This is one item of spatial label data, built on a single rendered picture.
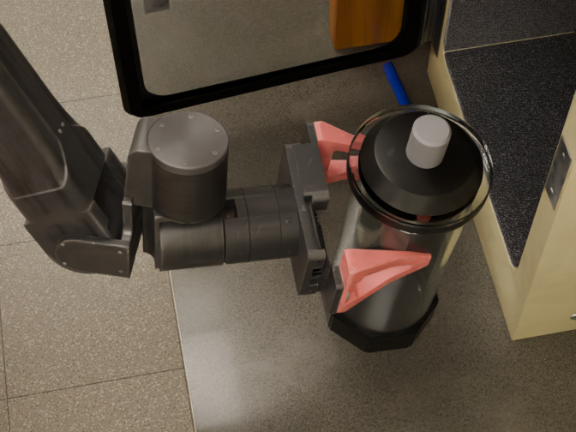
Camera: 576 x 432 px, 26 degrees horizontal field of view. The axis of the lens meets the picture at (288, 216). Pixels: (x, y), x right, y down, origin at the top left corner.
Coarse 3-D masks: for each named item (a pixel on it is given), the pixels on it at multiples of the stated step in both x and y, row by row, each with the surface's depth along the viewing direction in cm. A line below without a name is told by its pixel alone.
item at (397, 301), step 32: (352, 160) 91; (352, 192) 91; (480, 192) 91; (352, 224) 96; (384, 224) 90; (416, 224) 89; (448, 224) 89; (448, 256) 98; (384, 288) 99; (416, 288) 99; (352, 320) 106; (384, 320) 104; (416, 320) 106
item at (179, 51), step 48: (192, 0) 110; (240, 0) 112; (288, 0) 114; (336, 0) 116; (384, 0) 118; (144, 48) 114; (192, 48) 116; (240, 48) 118; (288, 48) 120; (336, 48) 122
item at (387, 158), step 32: (384, 128) 91; (416, 128) 88; (448, 128) 88; (384, 160) 90; (416, 160) 90; (448, 160) 90; (480, 160) 92; (384, 192) 90; (416, 192) 89; (448, 192) 89
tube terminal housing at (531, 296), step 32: (448, 0) 118; (448, 96) 124; (544, 192) 98; (480, 224) 120; (544, 224) 99; (544, 256) 102; (512, 288) 112; (544, 288) 107; (512, 320) 114; (544, 320) 113
